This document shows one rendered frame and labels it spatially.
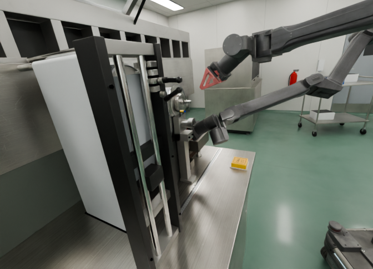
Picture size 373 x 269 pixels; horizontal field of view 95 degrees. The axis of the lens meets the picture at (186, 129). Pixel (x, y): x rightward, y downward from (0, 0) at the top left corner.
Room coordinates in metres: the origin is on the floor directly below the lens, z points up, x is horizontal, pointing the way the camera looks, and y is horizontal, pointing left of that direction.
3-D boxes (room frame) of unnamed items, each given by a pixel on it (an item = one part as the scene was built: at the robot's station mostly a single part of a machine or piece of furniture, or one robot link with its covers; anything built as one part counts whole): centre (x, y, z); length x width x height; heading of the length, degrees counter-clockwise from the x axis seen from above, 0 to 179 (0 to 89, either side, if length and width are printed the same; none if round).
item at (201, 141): (0.94, 0.09, 1.00); 0.40 x 0.16 x 0.06; 62
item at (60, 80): (0.49, 0.33, 1.17); 0.34 x 0.05 x 0.54; 62
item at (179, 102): (0.70, 0.02, 1.25); 0.07 x 0.02 x 0.07; 152
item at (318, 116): (2.98, -2.74, 0.51); 0.91 x 0.58 x 1.02; 84
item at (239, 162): (0.74, -0.25, 0.91); 0.07 x 0.07 x 0.02; 62
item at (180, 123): (0.66, 0.01, 1.05); 0.06 x 0.05 x 0.31; 62
